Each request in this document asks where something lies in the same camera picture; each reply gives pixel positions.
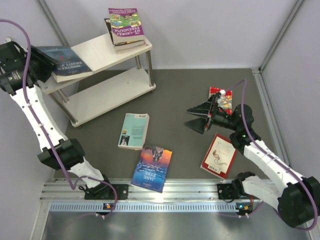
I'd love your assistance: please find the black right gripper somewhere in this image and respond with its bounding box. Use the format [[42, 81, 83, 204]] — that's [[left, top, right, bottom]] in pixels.
[[184, 94, 239, 134]]

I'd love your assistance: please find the dark blue Nineteen Eighty-Four book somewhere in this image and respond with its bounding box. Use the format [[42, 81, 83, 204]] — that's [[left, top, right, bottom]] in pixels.
[[37, 46, 93, 83]]

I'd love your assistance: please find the blue Jane Eyre book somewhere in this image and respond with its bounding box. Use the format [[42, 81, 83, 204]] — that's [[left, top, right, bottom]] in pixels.
[[131, 145, 173, 193]]

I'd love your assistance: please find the black treehouse book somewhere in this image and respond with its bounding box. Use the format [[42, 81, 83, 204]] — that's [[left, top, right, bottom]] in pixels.
[[104, 18, 116, 47]]

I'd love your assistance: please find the purple storey treehouse book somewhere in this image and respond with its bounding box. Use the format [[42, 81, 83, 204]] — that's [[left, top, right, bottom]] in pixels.
[[108, 8, 145, 45]]

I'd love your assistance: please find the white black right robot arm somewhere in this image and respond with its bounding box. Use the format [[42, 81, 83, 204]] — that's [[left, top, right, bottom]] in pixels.
[[184, 92, 320, 228]]

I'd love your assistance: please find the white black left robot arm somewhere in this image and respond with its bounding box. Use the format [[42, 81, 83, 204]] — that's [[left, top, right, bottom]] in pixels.
[[0, 41, 114, 200]]

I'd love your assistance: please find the red treehouse book on table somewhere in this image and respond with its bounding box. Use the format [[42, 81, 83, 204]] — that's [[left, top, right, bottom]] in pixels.
[[209, 86, 233, 114]]

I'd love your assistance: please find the red Edward Tulane book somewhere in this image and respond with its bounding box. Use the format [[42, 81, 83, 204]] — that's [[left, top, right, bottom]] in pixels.
[[200, 133, 237, 179]]

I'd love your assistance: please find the light teal paperback book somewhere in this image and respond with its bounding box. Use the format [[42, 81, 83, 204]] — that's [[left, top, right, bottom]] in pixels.
[[117, 113, 150, 150]]

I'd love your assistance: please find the white two-tier shelf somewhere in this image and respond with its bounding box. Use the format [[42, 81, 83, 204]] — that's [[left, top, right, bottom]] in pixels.
[[39, 33, 156, 128]]

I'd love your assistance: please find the red storey treehouse book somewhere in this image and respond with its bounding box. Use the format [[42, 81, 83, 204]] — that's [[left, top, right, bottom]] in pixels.
[[113, 40, 146, 53]]

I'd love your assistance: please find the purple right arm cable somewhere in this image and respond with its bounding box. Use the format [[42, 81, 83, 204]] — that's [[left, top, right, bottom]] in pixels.
[[226, 78, 320, 231]]

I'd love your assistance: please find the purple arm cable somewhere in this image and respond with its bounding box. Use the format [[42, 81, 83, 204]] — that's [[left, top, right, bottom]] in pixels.
[[0, 18, 118, 220], [226, 78, 320, 231]]

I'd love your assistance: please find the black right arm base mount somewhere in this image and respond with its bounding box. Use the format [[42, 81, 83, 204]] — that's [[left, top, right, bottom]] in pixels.
[[217, 183, 254, 203]]

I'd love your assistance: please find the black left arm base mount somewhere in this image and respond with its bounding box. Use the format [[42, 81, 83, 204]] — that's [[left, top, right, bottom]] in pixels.
[[79, 183, 129, 200]]

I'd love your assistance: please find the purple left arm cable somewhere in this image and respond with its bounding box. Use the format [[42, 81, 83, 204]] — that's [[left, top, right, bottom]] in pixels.
[[0, 18, 118, 220]]

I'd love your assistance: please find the aluminium front rail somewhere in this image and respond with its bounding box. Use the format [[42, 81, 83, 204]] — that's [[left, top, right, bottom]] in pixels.
[[39, 177, 283, 213]]

